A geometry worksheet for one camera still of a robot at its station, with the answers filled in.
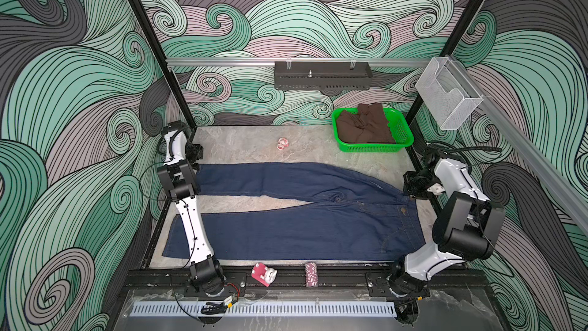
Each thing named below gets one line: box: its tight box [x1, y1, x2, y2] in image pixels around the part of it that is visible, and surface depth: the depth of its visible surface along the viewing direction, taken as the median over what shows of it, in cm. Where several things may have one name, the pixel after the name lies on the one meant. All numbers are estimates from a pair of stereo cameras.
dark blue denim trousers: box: [162, 162, 427, 261], surface depth 90 cm
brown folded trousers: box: [336, 102, 396, 144], surface depth 113 cm
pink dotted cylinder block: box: [304, 261, 319, 288], surface depth 74 cm
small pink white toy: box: [276, 137, 290, 151], surface depth 113 cm
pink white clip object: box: [251, 262, 278, 288], surface depth 71 cm
